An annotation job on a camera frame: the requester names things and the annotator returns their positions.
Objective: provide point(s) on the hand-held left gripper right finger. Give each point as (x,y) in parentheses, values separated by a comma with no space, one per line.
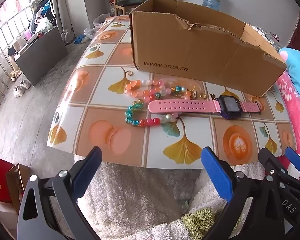
(216,172)

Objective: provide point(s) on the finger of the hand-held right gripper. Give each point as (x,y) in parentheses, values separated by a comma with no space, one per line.
(268,158)
(293,157)

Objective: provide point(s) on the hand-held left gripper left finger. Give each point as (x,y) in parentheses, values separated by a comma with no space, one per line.
(86,177)

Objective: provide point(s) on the small gold butterfly charm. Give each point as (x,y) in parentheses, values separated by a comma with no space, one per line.
(212,96)

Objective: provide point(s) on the gold hook earring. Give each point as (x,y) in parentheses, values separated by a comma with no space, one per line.
(194,95)

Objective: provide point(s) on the brown cardboard box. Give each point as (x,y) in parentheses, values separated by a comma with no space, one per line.
(202,55)

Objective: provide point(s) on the brown paper bag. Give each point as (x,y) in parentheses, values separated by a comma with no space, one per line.
(17,187)

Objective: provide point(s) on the red gift bag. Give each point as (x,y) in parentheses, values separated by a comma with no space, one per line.
(1,180)

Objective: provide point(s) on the white sneaker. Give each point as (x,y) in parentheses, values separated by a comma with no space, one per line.
(18,91)
(25,83)

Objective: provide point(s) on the beige sandals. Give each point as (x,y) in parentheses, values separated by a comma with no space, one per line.
(15,75)

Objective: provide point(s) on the grey patterned quilt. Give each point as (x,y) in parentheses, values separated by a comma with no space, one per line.
(270,33)

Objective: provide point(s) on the grey cabinet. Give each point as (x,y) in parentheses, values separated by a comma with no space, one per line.
(42,55)

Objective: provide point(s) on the blue slipper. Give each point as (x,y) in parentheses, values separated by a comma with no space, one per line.
(80,40)

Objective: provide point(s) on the clear plastic bag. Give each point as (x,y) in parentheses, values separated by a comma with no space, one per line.
(101,20)
(90,33)

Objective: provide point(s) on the metal window railing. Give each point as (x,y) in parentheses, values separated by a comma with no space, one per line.
(5,42)

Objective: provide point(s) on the pile of clothes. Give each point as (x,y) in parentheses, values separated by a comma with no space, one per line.
(41,15)

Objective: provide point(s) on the grey curtain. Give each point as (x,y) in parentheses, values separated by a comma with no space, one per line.
(62,10)

